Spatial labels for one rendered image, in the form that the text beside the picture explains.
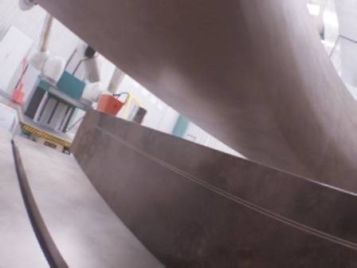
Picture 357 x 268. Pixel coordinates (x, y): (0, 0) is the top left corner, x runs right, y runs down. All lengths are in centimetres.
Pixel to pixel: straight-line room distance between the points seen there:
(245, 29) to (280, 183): 32
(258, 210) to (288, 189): 8
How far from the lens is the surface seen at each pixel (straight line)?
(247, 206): 45
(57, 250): 48
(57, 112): 210
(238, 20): 33
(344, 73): 363
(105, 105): 127
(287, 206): 43
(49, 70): 181
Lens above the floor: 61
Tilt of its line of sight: 7 degrees up
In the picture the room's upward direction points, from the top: 25 degrees clockwise
